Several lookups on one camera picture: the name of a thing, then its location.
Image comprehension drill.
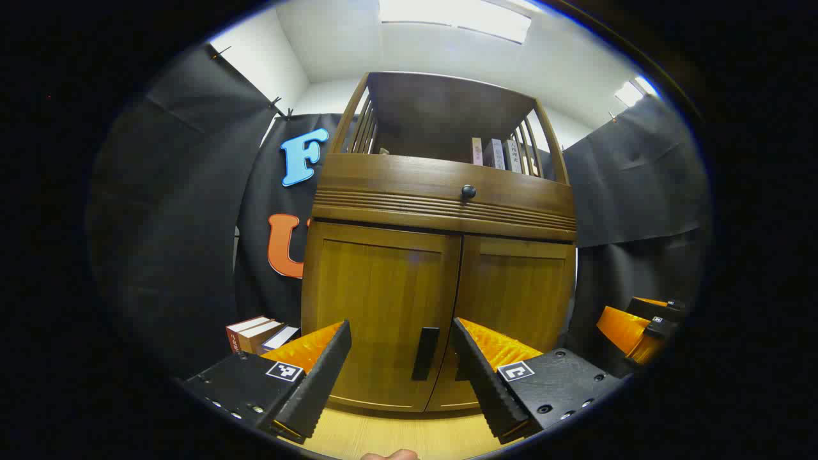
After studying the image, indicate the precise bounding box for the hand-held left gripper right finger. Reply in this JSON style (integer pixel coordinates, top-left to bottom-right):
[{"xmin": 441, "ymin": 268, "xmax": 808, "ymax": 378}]
[{"xmin": 451, "ymin": 317, "xmax": 624, "ymax": 445}]

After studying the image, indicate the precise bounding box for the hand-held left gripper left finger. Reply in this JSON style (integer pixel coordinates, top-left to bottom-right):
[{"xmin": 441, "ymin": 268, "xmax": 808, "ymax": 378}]
[{"xmin": 181, "ymin": 319, "xmax": 353, "ymax": 445}]

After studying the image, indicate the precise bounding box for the black door handle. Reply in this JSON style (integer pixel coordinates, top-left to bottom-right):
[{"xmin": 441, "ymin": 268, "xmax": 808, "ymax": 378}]
[{"xmin": 412, "ymin": 327, "xmax": 440, "ymax": 381}]

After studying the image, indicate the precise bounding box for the wooden shoe cabinet door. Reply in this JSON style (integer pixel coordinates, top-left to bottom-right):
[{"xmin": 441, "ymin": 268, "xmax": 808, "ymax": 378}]
[
  {"xmin": 302, "ymin": 220, "xmax": 462, "ymax": 413},
  {"xmin": 427, "ymin": 235, "xmax": 577, "ymax": 411}
]

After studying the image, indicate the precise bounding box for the wooden double-door shoe cabinet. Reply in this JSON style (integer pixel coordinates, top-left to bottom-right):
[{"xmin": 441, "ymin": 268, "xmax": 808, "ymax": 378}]
[{"xmin": 300, "ymin": 72, "xmax": 578, "ymax": 413}]

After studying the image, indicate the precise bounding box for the wooden cabinet drawer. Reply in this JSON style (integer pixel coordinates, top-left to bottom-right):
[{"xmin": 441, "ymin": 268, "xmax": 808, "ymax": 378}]
[{"xmin": 311, "ymin": 153, "xmax": 577, "ymax": 242}]

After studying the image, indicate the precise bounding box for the blue book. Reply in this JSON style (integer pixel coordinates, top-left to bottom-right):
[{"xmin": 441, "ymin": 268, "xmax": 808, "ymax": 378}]
[{"xmin": 259, "ymin": 326, "xmax": 301, "ymax": 352}]

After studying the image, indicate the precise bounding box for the brown book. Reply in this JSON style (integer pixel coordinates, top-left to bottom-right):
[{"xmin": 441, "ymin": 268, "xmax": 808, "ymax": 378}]
[{"xmin": 238, "ymin": 319, "xmax": 285, "ymax": 355}]

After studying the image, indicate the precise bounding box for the red-brown book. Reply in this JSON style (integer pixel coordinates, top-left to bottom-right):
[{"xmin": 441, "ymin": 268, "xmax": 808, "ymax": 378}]
[{"xmin": 226, "ymin": 316, "xmax": 272, "ymax": 353}]

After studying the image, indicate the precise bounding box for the black backdrop cloth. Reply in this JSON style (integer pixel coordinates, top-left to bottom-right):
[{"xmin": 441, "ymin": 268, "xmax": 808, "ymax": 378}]
[{"xmin": 86, "ymin": 42, "xmax": 711, "ymax": 379}]

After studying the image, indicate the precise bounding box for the ceiling light panel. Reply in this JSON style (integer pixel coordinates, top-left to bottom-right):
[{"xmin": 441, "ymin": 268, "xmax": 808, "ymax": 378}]
[
  {"xmin": 615, "ymin": 75, "xmax": 659, "ymax": 107},
  {"xmin": 378, "ymin": 0, "xmax": 532, "ymax": 44}
]

